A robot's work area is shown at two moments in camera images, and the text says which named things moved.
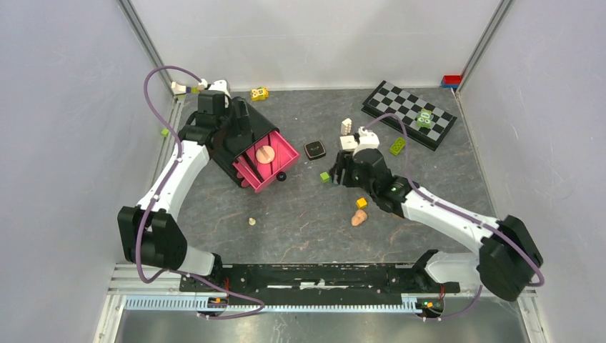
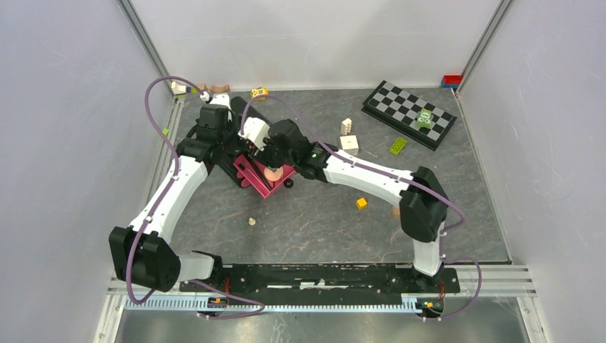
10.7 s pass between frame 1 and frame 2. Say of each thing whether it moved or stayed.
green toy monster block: stayed
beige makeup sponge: moved
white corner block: stayed
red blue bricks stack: stayed
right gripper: moved
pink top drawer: moved
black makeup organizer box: stayed
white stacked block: stayed
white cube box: stayed
